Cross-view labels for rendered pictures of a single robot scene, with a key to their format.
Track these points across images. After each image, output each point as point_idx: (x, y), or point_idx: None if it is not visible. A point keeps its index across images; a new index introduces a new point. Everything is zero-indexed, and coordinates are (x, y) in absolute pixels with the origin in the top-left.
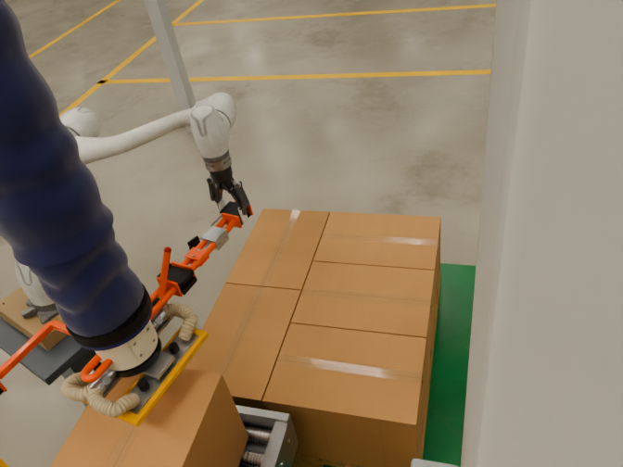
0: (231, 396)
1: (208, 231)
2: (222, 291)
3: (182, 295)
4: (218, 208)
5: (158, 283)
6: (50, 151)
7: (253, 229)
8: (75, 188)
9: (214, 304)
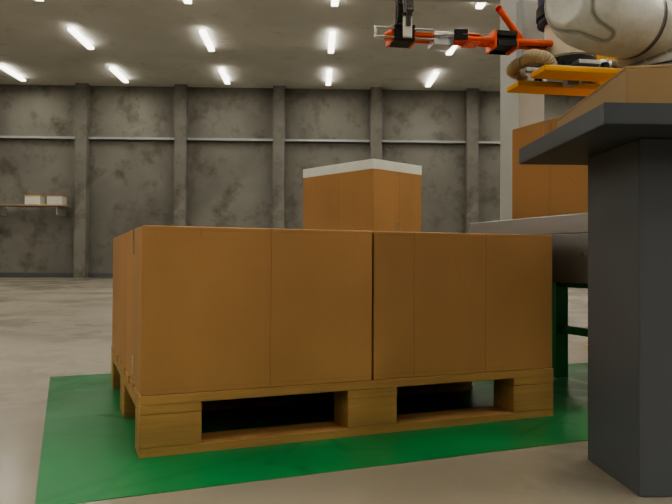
0: (512, 164)
1: (442, 31)
2: (391, 231)
3: (506, 54)
4: (410, 23)
5: (518, 38)
6: None
7: (220, 227)
8: None
9: (419, 232)
